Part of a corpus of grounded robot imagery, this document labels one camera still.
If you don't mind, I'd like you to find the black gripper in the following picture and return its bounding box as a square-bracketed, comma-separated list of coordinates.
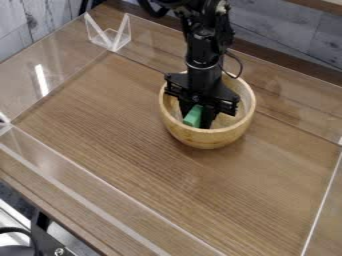
[164, 63, 240, 129]

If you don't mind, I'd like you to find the green rectangular stick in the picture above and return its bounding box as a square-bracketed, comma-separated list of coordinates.
[183, 105, 203, 128]

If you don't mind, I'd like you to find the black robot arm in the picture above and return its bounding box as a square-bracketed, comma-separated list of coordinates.
[138, 0, 240, 129]

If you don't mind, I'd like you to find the round wooden bowl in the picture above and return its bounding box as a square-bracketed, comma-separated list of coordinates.
[159, 75, 256, 149]

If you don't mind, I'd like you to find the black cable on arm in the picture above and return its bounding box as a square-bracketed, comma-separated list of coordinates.
[218, 49, 246, 80]

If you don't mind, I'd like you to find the clear acrylic corner bracket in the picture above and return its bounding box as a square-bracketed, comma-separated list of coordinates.
[84, 13, 131, 52]

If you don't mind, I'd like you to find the black table leg bracket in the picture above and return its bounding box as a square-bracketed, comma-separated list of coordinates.
[31, 211, 76, 256]

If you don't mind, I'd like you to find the black cable bottom left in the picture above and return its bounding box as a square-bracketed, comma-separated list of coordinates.
[0, 224, 44, 256]

